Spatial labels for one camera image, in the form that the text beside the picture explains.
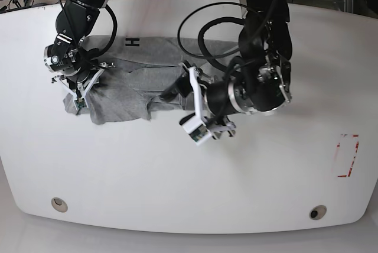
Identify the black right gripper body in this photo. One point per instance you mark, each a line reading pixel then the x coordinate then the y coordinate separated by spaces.
pixel 81 78

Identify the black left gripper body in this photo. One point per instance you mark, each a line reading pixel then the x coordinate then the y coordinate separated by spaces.
pixel 216 96

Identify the grey T-shirt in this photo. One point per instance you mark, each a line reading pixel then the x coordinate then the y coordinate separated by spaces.
pixel 131 89

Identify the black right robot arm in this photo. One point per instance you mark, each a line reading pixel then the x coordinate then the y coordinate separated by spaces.
pixel 66 55

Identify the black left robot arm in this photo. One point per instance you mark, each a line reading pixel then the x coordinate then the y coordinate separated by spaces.
pixel 257 74

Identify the red tape rectangle marking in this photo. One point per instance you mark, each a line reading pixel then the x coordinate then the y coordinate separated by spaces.
pixel 346 154

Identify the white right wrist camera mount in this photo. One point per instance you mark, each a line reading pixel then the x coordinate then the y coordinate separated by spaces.
pixel 79 96

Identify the left table cable grommet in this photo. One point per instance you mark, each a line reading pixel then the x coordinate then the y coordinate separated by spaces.
pixel 59 205

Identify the table cable grommet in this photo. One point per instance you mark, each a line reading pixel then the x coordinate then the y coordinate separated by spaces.
pixel 59 205
pixel 317 212

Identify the right table cable grommet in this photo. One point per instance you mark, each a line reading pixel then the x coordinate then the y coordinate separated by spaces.
pixel 317 212

